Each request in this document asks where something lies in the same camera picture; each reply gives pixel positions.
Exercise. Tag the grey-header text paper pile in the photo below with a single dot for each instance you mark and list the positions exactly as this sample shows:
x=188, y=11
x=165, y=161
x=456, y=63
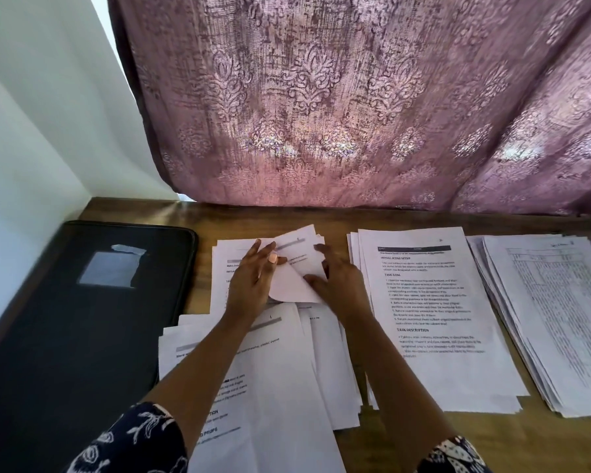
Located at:
x=330, y=369

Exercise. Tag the black folder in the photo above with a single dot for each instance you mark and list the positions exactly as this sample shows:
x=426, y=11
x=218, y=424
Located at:
x=79, y=340

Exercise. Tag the person's left hand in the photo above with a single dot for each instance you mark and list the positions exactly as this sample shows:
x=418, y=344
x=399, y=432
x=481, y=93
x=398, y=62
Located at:
x=251, y=285

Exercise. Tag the stack of printed papers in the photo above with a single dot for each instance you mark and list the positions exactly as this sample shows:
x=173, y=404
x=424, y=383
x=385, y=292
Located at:
x=276, y=409

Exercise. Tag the person's right hand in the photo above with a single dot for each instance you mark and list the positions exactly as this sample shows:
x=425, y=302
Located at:
x=340, y=288

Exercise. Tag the person's right forearm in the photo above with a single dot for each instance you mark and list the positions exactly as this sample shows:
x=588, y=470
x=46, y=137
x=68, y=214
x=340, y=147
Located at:
x=404, y=384

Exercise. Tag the dark-header text paper pile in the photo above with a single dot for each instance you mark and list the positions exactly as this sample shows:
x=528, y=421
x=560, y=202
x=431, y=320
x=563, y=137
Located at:
x=443, y=310

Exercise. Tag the table-print paper pile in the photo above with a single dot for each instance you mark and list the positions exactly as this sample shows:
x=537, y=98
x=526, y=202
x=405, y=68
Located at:
x=561, y=310

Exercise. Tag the pink patterned curtain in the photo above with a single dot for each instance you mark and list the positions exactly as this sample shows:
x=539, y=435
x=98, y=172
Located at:
x=374, y=93

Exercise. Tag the person's left forearm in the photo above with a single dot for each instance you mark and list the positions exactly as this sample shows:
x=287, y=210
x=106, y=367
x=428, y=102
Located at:
x=197, y=374

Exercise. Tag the white curtain lining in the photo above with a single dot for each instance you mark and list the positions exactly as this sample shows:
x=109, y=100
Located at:
x=59, y=93

